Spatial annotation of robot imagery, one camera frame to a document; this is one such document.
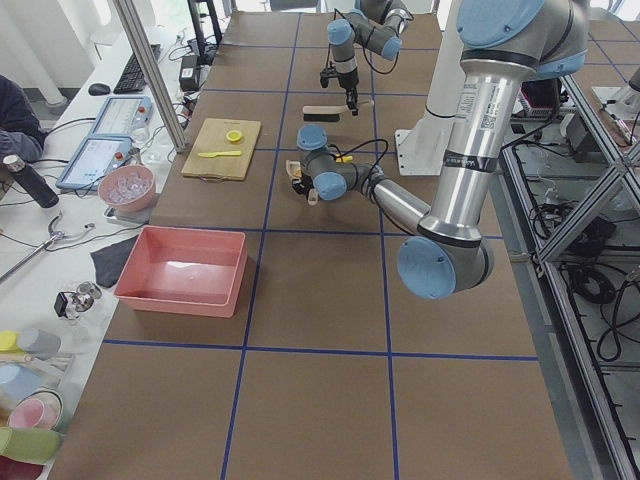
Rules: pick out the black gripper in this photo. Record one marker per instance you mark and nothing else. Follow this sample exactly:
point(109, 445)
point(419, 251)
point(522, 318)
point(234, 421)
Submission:
point(300, 188)
point(350, 81)

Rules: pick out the beige plastic dustpan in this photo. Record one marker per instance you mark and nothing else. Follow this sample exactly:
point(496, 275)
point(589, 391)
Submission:
point(291, 166)

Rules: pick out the beige hand brush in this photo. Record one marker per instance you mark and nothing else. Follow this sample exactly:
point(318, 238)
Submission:
point(333, 113)

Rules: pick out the yellow toy corn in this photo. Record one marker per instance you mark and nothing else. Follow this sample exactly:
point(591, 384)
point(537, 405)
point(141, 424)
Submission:
point(345, 159)

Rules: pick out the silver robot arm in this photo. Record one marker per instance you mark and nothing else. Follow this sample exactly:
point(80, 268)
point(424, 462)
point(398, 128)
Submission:
point(376, 26)
point(502, 45)

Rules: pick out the pink plastic bin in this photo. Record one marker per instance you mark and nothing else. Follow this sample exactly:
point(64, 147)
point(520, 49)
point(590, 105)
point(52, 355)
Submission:
point(184, 271)

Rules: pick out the yellow plastic knife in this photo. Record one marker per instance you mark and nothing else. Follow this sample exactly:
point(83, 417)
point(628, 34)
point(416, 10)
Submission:
point(215, 154)

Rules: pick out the yellow lemon slice toy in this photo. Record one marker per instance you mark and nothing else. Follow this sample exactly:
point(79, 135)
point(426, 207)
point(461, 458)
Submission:
point(234, 136)

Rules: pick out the wooden cutting board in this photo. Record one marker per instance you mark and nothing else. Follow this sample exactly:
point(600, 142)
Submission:
point(210, 138)

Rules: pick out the pink bowl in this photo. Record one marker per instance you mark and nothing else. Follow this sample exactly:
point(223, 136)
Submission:
point(128, 188)

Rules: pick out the upper blue teach pendant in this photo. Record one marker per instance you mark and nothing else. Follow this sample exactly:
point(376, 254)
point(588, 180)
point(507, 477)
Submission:
point(122, 115)

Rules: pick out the blue teach pendant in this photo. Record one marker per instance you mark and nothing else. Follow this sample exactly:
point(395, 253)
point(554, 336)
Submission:
point(122, 115)
point(96, 157)

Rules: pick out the black keyboard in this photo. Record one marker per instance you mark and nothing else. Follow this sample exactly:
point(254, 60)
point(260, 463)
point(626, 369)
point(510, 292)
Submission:
point(132, 78)

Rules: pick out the lower blue teach pendant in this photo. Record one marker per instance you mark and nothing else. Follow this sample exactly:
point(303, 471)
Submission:
point(96, 157)

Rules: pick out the dark grey cloth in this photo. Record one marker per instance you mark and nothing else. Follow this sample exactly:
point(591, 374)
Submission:
point(110, 261)

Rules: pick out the black computer mouse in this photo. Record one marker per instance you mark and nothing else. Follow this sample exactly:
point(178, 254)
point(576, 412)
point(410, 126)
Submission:
point(99, 89)

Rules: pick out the black water bottle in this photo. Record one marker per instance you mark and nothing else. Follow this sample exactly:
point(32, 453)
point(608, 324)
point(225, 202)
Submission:
point(31, 181)

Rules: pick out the person in dark jacket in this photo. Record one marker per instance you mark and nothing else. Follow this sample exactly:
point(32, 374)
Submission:
point(21, 132)

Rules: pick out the stack of coloured cups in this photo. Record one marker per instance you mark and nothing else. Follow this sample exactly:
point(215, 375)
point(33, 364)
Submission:
point(33, 409)

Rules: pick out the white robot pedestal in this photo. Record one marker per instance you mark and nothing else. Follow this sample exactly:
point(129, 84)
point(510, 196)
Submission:
point(420, 150)

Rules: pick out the aluminium frame post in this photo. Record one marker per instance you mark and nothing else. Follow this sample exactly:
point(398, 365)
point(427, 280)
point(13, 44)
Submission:
point(141, 48)

